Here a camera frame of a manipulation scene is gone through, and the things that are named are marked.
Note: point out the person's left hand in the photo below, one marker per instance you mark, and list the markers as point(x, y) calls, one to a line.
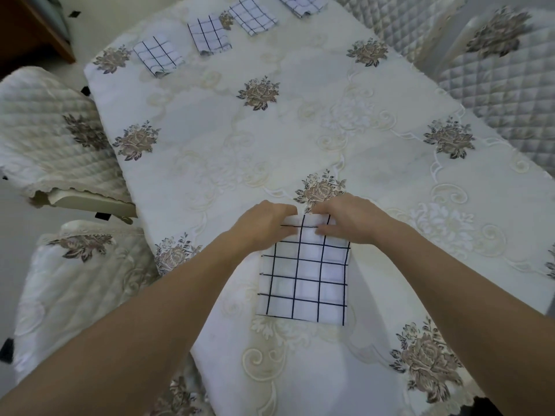
point(260, 225)

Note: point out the person's right hand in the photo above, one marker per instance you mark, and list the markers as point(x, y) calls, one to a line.
point(355, 218)

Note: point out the person's left fingers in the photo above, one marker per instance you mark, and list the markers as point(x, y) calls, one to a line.
point(288, 211)

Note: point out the person's right thumb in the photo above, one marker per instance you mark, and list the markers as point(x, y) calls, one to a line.
point(331, 230)

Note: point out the white black-checked cloth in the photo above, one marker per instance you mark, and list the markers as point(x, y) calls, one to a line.
point(158, 55)
point(253, 15)
point(308, 277)
point(303, 4)
point(210, 34)

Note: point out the person's right forearm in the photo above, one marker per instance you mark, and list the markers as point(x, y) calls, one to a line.
point(468, 298)

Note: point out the person's left forearm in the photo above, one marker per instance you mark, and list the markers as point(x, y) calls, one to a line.
point(130, 324)

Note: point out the white floral embroidered tablecloth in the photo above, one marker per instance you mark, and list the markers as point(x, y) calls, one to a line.
point(303, 125)

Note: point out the folded white black-checked cloth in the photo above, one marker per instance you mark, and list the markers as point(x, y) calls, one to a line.
point(158, 55)
point(253, 15)
point(303, 4)
point(210, 34)

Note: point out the chair with quilted floral cover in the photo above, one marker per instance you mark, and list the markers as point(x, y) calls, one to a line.
point(52, 134)
point(86, 290)
point(507, 82)
point(403, 21)

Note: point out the brown wooden furniture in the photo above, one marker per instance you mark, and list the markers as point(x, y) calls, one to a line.
point(26, 34)

